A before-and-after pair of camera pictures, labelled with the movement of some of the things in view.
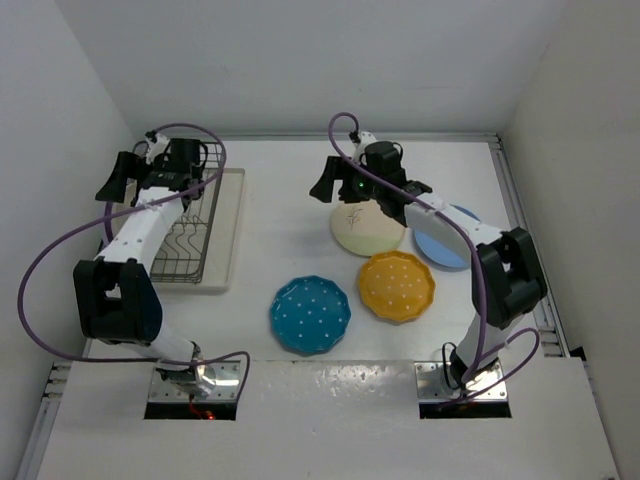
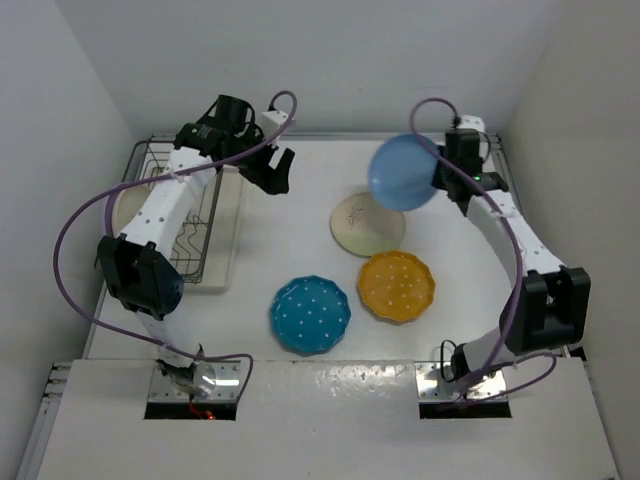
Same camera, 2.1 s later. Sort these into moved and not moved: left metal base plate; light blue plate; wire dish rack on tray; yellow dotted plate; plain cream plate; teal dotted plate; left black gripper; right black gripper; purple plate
Moved: left black gripper; light blue plate; right black gripper
Not moved: wire dish rack on tray; teal dotted plate; plain cream plate; yellow dotted plate; left metal base plate; purple plate
